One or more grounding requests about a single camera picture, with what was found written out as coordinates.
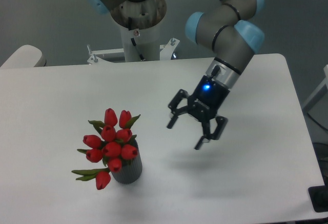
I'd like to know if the red tulip bouquet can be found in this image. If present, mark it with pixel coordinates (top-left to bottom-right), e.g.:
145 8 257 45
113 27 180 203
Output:
72 108 140 190

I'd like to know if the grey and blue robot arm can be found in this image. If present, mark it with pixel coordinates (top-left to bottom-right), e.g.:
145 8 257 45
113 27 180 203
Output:
87 0 264 149

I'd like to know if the white metal base frame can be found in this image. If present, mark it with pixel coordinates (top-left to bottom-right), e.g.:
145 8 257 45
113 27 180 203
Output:
87 37 180 65

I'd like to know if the white frame at right edge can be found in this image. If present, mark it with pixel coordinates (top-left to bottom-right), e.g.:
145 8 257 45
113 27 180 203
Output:
301 65 327 113

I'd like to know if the dark grey ribbed vase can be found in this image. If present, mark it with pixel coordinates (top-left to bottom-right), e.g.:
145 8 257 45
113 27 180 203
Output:
112 140 142 185

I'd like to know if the black device at table edge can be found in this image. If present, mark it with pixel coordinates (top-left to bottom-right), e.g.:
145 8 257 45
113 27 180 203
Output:
308 186 327 213

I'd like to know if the beige chair seat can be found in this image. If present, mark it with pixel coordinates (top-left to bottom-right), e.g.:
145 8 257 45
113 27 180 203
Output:
1 45 47 69

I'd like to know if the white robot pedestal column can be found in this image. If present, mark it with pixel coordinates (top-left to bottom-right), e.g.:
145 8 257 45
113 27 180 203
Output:
119 26 160 63

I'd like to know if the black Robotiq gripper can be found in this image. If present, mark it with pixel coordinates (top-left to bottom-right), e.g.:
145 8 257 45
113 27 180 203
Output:
167 75 230 150

